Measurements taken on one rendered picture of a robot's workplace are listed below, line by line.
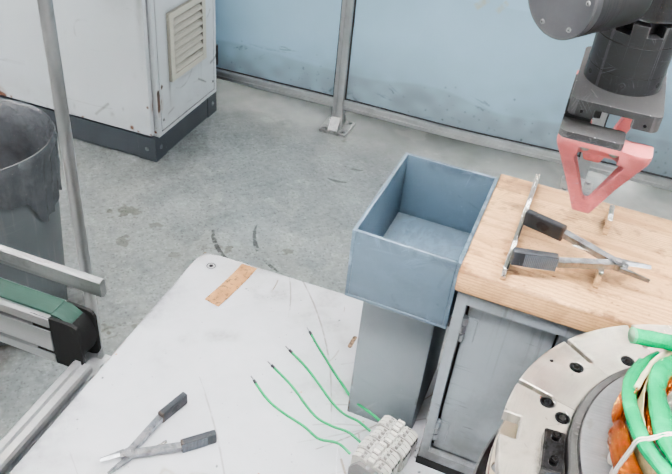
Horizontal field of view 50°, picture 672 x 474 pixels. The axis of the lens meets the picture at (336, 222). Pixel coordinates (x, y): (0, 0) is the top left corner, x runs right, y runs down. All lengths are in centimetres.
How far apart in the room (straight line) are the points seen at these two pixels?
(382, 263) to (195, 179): 204
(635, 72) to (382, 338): 39
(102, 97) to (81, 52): 17
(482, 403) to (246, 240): 171
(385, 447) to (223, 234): 168
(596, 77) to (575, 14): 10
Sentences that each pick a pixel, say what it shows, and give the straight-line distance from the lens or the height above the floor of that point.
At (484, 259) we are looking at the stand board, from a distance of 69.
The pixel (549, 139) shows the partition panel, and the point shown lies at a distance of 289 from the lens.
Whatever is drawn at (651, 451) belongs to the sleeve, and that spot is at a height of 115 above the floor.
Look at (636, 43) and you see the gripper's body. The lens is 57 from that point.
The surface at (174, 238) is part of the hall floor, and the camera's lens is 242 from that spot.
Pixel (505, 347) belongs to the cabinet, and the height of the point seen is 98.
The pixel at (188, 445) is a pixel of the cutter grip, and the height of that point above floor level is 79.
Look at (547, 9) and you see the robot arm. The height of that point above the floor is 132.
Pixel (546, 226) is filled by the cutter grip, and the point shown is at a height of 109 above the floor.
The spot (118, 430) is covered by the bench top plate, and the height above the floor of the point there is 78.
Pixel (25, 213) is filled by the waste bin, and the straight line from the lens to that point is 188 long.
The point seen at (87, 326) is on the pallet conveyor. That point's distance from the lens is 108.
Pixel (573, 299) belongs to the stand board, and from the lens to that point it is 67.
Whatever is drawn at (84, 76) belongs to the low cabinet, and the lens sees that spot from 281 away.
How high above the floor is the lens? 147
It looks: 36 degrees down
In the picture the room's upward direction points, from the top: 6 degrees clockwise
